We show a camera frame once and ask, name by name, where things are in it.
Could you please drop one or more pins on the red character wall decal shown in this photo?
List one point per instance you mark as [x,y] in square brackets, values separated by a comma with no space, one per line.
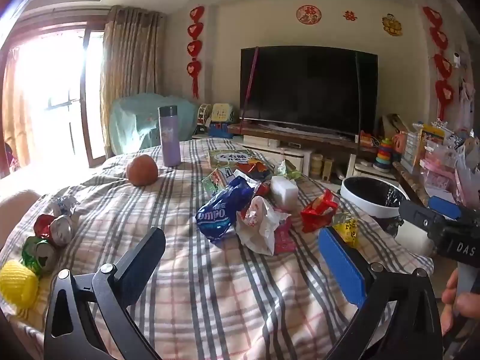
[350,15]

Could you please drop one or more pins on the purple thermos bottle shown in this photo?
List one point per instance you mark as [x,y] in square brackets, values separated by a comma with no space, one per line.
[169,138]

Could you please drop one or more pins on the gold figure wall decal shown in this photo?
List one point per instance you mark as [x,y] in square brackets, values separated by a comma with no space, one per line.
[392,25]

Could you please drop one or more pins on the yellow wrapper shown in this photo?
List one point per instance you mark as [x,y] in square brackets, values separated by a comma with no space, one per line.
[347,230]

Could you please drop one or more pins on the children's picture book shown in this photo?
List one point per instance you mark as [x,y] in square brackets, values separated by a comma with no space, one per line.
[228,157]

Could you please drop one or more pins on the orange snack bag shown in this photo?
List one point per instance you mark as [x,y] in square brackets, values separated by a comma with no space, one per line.
[255,168]

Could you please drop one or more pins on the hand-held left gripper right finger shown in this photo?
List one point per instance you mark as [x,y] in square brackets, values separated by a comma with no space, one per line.
[341,266]

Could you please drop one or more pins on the person's right hand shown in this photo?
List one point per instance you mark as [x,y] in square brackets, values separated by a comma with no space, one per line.
[465,307]

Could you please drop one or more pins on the stacked yellow jars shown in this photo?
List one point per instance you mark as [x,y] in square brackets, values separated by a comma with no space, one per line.
[317,163]

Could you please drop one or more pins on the blue toy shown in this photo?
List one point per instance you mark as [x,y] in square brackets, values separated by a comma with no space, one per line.
[219,129]

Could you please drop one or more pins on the round red wall decal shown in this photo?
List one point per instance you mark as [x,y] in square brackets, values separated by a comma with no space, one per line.
[309,14]

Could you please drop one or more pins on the beige curtain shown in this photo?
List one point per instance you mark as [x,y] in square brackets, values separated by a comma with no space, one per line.
[131,75]

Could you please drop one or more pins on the pink rod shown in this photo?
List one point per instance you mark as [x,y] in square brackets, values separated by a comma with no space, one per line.
[250,78]

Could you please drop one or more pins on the teal floral dust cover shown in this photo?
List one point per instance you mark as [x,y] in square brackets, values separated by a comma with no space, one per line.
[138,120]

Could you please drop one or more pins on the white television cabinet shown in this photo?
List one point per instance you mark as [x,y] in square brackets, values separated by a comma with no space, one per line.
[270,146]

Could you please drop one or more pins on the peach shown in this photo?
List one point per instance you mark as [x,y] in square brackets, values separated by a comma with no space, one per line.
[141,170]

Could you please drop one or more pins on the white wheel toy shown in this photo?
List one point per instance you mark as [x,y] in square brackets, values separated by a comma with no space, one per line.
[203,114]

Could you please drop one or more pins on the white plastic bag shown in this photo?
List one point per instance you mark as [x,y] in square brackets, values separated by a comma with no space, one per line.
[468,172]

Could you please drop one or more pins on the white security camera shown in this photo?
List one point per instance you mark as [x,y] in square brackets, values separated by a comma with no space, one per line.
[457,59]

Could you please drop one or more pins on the hanging pink clothes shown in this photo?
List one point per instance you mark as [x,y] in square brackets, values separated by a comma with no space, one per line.
[468,101]

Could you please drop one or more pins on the plaid blanket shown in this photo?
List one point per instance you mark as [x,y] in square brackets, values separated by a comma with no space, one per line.
[187,288]

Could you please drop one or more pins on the wooden toy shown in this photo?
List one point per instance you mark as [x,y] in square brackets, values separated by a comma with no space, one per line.
[328,168]

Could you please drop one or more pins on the white bin with black liner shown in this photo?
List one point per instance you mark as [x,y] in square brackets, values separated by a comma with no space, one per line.
[375,212]

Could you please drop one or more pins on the silver foil wrapper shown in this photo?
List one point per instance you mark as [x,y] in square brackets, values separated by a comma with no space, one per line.
[64,205]

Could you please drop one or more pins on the red heart hanging decoration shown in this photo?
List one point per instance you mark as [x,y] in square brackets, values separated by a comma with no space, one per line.
[195,48]
[440,60]

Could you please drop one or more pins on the red crushed can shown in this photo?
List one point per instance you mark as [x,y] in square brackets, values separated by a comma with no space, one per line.
[52,228]

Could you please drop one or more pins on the ceiling air vent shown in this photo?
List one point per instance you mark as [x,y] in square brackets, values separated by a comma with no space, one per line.
[71,0]

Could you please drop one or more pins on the brown bag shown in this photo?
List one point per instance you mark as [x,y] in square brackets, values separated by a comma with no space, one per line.
[392,123]

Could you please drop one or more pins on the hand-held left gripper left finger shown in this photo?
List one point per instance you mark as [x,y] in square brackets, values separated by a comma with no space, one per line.
[142,262]

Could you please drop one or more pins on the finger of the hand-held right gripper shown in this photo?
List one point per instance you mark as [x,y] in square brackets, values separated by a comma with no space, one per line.
[418,215]
[446,207]

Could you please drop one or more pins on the black television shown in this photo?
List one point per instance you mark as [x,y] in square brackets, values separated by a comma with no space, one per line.
[307,90]

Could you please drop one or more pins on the blue tissue packet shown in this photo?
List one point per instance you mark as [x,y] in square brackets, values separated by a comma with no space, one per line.
[221,210]

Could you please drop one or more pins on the yellow boxed toy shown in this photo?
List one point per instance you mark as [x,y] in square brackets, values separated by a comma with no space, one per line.
[431,135]

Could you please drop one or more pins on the pale green toy console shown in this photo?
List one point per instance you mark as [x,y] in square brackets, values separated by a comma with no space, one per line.
[222,113]

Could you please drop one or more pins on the green spouted pouch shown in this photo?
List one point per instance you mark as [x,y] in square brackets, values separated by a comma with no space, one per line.
[288,168]

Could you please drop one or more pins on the marble counter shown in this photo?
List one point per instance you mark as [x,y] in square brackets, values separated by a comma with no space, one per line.
[408,180]

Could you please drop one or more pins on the glass balcony door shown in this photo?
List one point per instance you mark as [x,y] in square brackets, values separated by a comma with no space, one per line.
[92,93]

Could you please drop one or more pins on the green crushed can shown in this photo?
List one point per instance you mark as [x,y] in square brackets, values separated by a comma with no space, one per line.
[39,255]

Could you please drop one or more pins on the orange plastic toy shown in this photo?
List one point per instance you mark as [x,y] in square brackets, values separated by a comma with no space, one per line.
[400,143]

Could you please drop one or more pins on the small red wrapper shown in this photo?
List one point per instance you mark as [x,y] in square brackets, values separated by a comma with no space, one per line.
[263,188]

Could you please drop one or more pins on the yellow foam fruit net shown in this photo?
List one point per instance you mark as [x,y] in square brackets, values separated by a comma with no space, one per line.
[18,285]

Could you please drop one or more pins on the clear drawer organizer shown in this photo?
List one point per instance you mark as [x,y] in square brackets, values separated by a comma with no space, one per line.
[414,150]

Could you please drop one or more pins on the red snack wrapper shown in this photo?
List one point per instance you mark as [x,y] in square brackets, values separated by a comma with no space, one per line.
[318,210]

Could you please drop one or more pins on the red toy telephone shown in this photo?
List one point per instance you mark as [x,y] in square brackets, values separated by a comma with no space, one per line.
[368,138]

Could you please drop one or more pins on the printed white paper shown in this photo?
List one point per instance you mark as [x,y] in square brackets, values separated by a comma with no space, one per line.
[262,228]

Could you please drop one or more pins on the white red milk carton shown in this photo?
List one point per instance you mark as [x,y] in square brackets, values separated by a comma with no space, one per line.
[283,195]

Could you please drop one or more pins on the pink lidded storage box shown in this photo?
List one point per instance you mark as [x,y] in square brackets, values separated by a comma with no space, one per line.
[437,180]

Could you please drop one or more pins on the green white carton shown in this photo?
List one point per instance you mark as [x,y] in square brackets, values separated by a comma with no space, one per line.
[215,183]

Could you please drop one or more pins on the clear storage box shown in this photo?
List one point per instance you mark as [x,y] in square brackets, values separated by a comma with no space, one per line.
[442,155]

